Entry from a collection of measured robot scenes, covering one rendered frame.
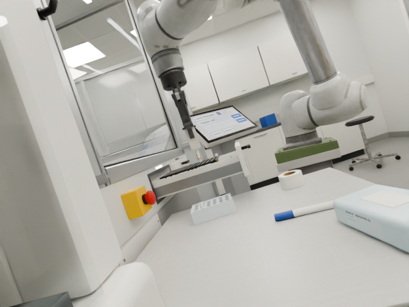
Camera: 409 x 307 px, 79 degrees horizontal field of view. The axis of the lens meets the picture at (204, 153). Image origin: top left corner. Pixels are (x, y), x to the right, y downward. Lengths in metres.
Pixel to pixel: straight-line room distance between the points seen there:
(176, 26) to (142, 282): 0.62
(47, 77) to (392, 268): 0.40
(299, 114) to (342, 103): 0.20
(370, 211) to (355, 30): 5.33
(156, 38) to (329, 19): 4.95
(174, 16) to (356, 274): 0.62
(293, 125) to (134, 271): 1.17
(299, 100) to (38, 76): 1.18
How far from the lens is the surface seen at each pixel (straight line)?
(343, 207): 0.47
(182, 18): 0.69
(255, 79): 4.47
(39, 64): 0.20
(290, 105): 1.29
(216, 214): 0.71
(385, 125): 5.64
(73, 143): 0.19
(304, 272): 0.40
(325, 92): 1.18
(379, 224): 0.42
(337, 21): 5.60
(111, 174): 0.70
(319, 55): 1.17
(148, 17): 0.79
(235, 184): 1.88
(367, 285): 0.36
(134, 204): 0.68
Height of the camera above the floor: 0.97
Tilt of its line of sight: 2 degrees down
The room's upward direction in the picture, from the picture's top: 18 degrees counter-clockwise
